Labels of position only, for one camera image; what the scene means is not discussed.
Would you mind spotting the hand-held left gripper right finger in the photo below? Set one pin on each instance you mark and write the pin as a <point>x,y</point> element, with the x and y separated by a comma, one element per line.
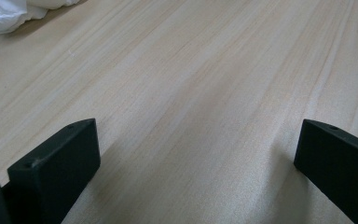
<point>338,161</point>

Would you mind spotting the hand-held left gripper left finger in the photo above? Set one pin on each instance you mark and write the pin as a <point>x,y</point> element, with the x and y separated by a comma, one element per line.
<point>56,168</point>

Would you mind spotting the white plastic bag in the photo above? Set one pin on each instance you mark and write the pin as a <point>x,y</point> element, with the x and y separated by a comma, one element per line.
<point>3,14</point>

